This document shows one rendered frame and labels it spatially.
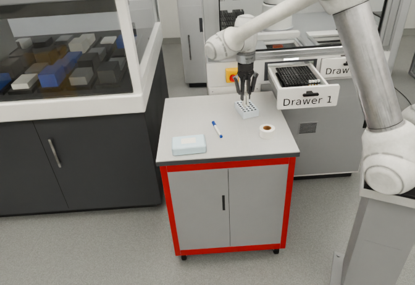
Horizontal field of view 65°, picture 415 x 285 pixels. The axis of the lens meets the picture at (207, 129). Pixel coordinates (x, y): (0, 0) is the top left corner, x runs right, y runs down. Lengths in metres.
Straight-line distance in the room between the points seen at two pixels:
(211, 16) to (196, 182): 0.84
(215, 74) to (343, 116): 0.85
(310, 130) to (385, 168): 1.13
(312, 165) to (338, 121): 0.36
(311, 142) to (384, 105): 1.19
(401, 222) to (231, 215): 0.72
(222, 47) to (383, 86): 0.61
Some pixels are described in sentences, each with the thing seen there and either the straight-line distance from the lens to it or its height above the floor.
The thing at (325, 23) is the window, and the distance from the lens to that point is 1.90.
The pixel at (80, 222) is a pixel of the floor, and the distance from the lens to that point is 2.35.
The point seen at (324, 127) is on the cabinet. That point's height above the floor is 0.47.
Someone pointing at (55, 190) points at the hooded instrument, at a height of 0.25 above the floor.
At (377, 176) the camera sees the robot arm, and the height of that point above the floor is 0.95.
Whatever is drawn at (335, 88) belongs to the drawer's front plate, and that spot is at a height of 0.91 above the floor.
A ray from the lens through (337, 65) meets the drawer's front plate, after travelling 1.97.
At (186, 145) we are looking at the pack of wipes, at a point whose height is 0.80.
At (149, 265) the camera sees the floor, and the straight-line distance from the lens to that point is 2.00.
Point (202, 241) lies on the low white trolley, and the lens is 1.80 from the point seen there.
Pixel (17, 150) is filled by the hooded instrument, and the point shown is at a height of 0.57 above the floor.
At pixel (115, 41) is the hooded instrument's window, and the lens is 1.57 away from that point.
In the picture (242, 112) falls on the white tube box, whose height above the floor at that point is 0.79.
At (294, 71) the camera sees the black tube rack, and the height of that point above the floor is 0.90.
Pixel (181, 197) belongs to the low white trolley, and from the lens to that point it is 1.56.
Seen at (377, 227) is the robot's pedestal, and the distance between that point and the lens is 1.52.
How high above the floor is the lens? 1.62
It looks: 33 degrees down
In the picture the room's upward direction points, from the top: 4 degrees counter-clockwise
